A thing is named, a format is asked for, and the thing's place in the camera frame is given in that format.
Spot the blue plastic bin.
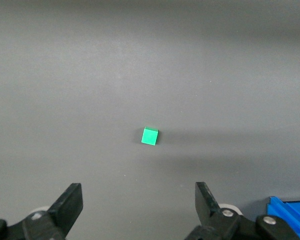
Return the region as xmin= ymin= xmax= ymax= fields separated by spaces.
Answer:
xmin=266 ymin=196 xmax=300 ymax=240

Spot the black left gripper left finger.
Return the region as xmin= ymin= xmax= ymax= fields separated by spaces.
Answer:
xmin=0 ymin=182 xmax=84 ymax=240

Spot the dark grey table mat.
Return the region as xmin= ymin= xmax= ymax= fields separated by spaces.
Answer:
xmin=0 ymin=0 xmax=300 ymax=240

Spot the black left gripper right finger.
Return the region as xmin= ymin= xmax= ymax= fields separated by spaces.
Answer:
xmin=183 ymin=181 xmax=300 ymax=240

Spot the small green cube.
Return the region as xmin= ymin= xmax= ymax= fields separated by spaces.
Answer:
xmin=140 ymin=126 xmax=159 ymax=146

